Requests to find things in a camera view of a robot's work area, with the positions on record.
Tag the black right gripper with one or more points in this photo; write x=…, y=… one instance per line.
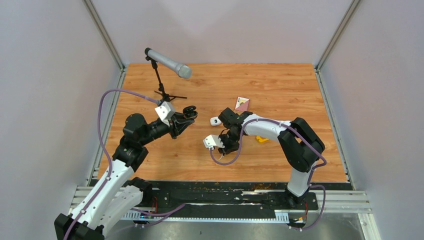
x=227, y=149

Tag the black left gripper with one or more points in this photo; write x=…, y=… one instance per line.
x=178, y=124

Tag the white gold earbud charging case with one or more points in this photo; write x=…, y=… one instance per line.
x=215, y=121

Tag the black earbud case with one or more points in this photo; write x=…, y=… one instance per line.
x=190, y=112

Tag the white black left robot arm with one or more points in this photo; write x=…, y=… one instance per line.
x=115, y=193

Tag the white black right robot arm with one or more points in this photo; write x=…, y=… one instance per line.
x=300, y=144

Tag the yellow triangular plastic piece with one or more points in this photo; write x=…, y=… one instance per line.
x=260, y=139

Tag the grey microphone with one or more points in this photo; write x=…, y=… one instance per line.
x=182, y=70

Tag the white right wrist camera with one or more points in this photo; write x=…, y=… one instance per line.
x=213, y=141

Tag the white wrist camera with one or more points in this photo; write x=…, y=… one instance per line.
x=213, y=141
x=165, y=111

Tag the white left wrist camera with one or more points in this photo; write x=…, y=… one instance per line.
x=165, y=111

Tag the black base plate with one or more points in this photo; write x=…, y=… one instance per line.
x=225, y=199

